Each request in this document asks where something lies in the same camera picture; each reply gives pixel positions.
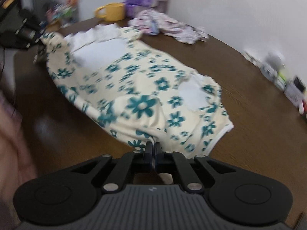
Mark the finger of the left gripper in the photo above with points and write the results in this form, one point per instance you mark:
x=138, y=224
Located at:
x=31, y=22
x=24, y=43

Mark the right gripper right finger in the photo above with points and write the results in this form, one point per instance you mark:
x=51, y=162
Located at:
x=175, y=164

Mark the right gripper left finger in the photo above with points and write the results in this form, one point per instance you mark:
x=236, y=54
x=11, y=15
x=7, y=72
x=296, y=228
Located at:
x=127, y=166

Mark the cream green floral dress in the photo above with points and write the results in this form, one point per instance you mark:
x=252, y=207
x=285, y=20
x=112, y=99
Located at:
x=136, y=93

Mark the yellow ceramic mug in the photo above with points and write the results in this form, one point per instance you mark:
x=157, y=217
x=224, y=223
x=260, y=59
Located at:
x=111, y=12

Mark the lower purple tissue pack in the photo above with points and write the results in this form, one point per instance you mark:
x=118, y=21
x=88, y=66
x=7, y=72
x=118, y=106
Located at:
x=133, y=10

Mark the person pink clothing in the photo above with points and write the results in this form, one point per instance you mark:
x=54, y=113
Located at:
x=17, y=166

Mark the pink purple patterned garment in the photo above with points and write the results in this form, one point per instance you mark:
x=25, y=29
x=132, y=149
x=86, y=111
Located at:
x=152, y=22

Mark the white letter block row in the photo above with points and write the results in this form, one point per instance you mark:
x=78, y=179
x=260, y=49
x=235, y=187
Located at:
x=252, y=59

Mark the white astronaut figurine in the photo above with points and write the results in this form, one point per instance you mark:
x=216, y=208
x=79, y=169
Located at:
x=272, y=64

